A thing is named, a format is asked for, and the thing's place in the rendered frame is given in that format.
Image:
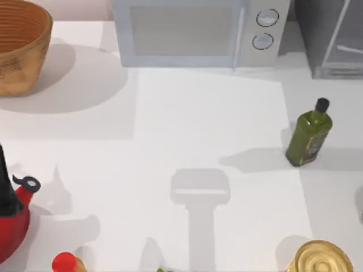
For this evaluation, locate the wooden basket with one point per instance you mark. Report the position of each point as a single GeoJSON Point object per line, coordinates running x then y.
{"type": "Point", "coordinates": [20, 42]}

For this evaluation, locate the red-capped bottle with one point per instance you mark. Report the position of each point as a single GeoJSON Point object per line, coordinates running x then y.
{"type": "Point", "coordinates": [66, 262]}

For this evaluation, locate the gold can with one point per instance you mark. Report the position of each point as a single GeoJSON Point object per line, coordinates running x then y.
{"type": "Point", "coordinates": [319, 258]}

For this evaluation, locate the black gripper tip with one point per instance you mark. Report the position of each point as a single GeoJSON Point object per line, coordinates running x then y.
{"type": "Point", "coordinates": [5, 184]}

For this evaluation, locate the green bottle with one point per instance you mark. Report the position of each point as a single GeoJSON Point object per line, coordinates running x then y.
{"type": "Point", "coordinates": [309, 136]}

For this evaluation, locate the pale microwave oven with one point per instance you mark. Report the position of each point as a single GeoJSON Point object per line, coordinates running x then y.
{"type": "Point", "coordinates": [181, 31]}

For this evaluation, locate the small green object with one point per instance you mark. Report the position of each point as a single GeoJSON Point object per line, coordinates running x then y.
{"type": "Point", "coordinates": [164, 270]}

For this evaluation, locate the microwave knob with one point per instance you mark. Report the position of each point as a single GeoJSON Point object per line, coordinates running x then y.
{"type": "Point", "coordinates": [263, 41]}
{"type": "Point", "coordinates": [267, 17]}

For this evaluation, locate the red kettle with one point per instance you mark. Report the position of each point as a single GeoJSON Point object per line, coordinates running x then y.
{"type": "Point", "coordinates": [14, 224]}

